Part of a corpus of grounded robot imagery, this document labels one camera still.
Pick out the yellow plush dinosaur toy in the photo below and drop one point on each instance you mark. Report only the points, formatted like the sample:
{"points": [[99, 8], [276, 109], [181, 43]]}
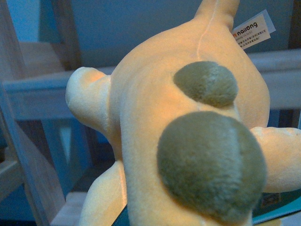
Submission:
{"points": [[186, 114]]}

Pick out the white plush toy label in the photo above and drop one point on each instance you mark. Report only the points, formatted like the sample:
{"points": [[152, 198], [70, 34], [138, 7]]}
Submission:
{"points": [[255, 30]]}

